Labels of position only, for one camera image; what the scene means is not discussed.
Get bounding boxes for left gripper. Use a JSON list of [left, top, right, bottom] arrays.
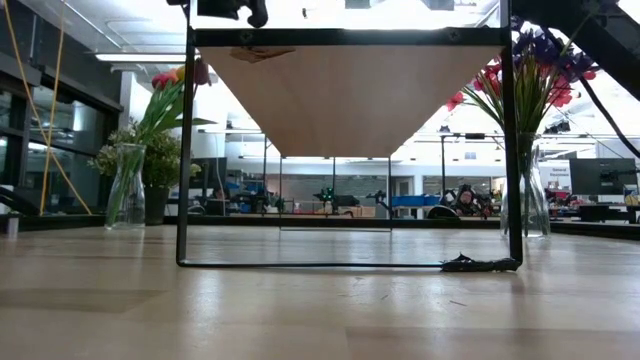
[[166, 0, 270, 29]]

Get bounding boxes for orange artificial tulip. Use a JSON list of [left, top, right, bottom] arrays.
[[144, 68, 180, 139]]

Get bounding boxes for clear glass vase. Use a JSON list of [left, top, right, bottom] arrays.
[[499, 132, 552, 240], [103, 142, 148, 232]]

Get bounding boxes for red artificial flower bunch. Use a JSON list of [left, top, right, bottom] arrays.
[[547, 54, 599, 109], [446, 62, 506, 132]]

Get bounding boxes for purple artificial flower bunch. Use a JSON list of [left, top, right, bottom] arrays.
[[509, 14, 599, 136]]

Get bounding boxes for ceiling light strip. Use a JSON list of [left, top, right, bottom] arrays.
[[94, 52, 201, 64]]

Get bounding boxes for potted green plant white blossoms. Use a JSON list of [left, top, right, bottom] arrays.
[[88, 124, 202, 226]]

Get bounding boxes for black background robot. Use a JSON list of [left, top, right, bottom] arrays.
[[227, 180, 282, 214], [312, 187, 362, 211]]

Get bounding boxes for blue background bin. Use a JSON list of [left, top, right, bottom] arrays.
[[389, 194, 441, 209]]

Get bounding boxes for black ceiling spotlight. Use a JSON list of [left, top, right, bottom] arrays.
[[543, 119, 572, 135]]

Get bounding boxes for black tape lump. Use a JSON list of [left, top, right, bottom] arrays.
[[439, 253, 522, 274]]

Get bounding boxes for dark computer monitor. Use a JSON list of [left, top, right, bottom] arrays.
[[568, 157, 639, 197]]

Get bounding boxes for yellow hanging cable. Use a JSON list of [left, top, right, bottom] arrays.
[[39, 27, 66, 210], [1, 0, 94, 216]]

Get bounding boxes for black aluminium table frame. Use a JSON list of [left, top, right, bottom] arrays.
[[0, 184, 640, 242]]

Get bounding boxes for white wall sign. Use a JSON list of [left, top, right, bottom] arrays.
[[542, 162, 571, 191]]

